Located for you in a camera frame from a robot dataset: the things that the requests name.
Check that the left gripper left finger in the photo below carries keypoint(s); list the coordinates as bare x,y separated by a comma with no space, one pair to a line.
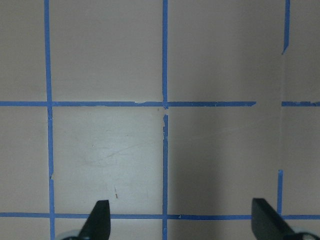
98,224

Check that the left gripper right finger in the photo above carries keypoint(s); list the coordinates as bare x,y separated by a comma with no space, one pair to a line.
266,223

